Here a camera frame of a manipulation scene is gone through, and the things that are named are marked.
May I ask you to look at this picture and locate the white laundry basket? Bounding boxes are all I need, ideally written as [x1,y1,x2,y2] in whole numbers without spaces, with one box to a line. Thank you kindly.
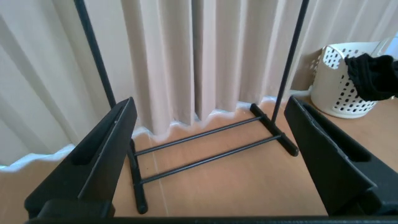
[310,41,394,119]

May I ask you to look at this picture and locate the heap of clothes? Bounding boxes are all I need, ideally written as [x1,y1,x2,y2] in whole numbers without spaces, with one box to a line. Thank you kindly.
[344,53,398,102]

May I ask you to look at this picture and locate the black clothes rack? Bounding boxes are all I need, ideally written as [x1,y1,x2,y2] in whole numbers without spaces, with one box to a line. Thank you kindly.
[73,0,310,215]

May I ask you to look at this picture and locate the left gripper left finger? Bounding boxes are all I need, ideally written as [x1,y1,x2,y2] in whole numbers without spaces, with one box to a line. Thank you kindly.
[24,96,138,219]

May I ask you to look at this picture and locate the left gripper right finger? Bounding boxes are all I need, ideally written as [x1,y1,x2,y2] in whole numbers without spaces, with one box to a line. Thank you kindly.
[284,95,398,217]

